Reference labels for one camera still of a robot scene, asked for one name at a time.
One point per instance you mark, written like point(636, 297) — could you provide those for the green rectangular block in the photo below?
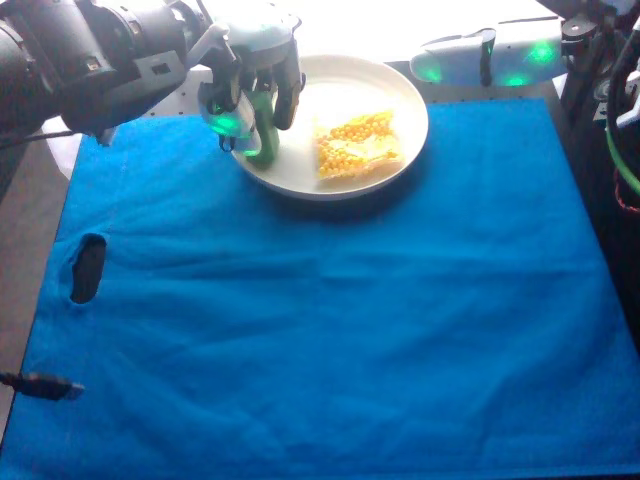
point(266, 140)

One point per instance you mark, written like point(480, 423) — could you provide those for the bag of yellow corn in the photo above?
point(356, 145)

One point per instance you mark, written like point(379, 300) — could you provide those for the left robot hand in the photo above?
point(260, 35)

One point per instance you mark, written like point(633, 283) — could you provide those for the white round plate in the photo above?
point(350, 82)

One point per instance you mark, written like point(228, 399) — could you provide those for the blue cloth with hole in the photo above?
point(320, 325)

